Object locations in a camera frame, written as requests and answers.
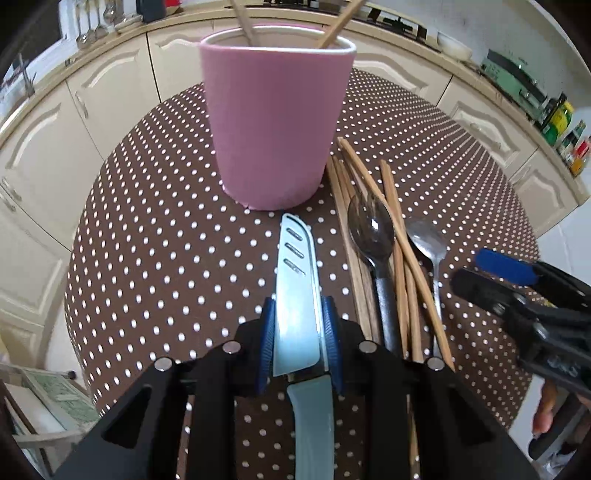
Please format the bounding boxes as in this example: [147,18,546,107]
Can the small white dish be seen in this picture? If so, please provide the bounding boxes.
[115,14,144,34]

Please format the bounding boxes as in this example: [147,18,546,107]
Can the kitchen window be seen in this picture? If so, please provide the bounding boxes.
[9,0,63,56]

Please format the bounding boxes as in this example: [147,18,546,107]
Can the dark condiment bottle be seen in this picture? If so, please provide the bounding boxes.
[556,120,587,158]

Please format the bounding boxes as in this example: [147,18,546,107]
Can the black gas stove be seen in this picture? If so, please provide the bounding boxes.
[263,0,439,47]

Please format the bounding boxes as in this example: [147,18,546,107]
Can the small metal spoon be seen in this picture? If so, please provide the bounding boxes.
[405,217,448,358]

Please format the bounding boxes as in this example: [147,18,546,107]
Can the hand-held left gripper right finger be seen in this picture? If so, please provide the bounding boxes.
[321,295,539,480]

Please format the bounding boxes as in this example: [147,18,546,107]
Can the metal faucet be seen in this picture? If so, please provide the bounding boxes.
[16,53,37,99]

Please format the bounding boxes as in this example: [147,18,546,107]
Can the metal storage rack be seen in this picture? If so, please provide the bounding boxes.
[0,360,102,476]

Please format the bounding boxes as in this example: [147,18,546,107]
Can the green condiment bottle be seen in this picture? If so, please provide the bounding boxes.
[542,100,575,144]

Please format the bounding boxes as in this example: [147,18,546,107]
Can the pink cup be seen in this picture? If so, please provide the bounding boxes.
[199,28,357,212]

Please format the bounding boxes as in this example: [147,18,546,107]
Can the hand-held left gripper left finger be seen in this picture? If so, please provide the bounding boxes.
[53,298,278,480]

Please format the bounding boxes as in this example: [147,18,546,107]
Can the red label jar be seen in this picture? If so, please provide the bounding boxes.
[570,138,591,177]

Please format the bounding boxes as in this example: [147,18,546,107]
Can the cream base cabinets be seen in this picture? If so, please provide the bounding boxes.
[0,18,591,365]

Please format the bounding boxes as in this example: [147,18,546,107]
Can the brown polka dot tablecloth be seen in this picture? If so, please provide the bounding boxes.
[65,69,541,480]

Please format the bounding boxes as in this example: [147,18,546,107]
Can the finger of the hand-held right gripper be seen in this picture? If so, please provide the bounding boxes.
[475,248,591,309]
[449,268,541,326]

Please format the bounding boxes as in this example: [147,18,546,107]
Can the green kitchen appliance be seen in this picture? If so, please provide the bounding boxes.
[480,48,550,116]

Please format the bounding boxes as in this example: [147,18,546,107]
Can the large spoon with dark handle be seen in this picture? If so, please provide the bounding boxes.
[347,194,402,356]

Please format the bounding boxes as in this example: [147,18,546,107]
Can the white bowl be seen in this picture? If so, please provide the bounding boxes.
[436,31,474,62]

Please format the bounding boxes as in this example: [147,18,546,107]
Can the dark kettle jug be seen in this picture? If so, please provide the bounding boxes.
[136,0,167,24]

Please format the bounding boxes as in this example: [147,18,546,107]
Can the person's right hand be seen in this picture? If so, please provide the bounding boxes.
[532,382,561,437]

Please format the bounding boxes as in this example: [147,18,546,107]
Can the beige stone countertop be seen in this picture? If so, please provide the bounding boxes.
[0,4,591,208]

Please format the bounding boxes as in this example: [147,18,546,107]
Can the knife with light blue handle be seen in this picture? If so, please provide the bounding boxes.
[272,213,335,480]

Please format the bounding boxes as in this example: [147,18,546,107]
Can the green patterned box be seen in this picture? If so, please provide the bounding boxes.
[23,367,100,432]

